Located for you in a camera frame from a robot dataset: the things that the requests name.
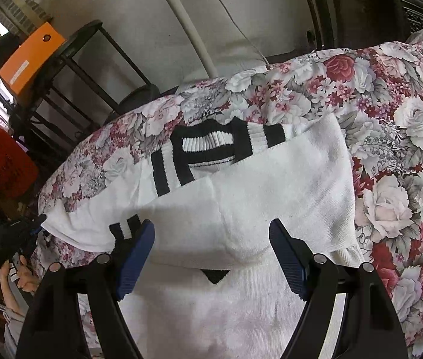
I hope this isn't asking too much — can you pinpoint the person's left hand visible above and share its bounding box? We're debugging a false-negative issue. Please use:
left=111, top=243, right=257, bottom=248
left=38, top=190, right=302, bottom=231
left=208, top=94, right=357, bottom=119
left=0, top=259, right=45, bottom=296

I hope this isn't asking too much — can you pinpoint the white sweater with black stripes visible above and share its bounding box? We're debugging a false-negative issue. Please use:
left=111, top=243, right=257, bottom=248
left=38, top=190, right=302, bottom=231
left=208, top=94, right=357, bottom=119
left=39, top=114, right=366, bottom=359

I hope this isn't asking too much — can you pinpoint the red fuzzy cloth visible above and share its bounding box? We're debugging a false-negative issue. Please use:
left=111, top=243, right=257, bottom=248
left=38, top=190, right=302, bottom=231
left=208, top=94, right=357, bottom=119
left=0, top=117, right=40, bottom=202

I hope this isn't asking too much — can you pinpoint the white pipe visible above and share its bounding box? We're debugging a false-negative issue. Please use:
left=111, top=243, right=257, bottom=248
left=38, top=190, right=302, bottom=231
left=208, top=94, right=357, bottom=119
left=148, top=0, right=218, bottom=78

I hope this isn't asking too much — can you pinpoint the black metal rack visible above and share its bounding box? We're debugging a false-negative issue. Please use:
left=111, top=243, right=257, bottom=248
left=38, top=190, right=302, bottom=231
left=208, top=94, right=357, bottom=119
left=9, top=20, right=161, bottom=161

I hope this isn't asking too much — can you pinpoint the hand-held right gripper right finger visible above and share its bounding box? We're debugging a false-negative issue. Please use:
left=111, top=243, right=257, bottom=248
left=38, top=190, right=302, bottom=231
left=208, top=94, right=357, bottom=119
left=269, top=218, right=408, bottom=359

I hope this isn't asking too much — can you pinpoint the orange box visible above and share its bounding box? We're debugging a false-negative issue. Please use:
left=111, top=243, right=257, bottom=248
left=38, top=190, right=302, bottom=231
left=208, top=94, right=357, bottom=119
left=0, top=22, right=68, bottom=95

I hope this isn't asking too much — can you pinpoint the floral blanket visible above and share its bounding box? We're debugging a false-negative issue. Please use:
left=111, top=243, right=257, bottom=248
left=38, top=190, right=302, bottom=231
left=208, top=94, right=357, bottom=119
left=28, top=25, right=423, bottom=359

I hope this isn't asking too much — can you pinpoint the dark wooden headboard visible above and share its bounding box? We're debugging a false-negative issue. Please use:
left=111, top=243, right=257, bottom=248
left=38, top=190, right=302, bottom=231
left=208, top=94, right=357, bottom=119
left=299, top=0, right=423, bottom=52

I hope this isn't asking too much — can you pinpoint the white striped box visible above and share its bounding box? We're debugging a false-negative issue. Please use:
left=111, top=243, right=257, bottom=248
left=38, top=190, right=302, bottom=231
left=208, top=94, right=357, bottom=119
left=0, top=0, right=54, bottom=35

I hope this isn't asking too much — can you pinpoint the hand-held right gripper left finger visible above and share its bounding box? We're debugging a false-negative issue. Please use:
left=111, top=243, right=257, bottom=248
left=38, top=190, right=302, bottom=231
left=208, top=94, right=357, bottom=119
left=16, top=219, right=156, bottom=359

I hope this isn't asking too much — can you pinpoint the thin grey cable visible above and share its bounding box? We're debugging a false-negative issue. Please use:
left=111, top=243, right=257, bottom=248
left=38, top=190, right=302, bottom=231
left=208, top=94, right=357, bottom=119
left=193, top=0, right=269, bottom=65

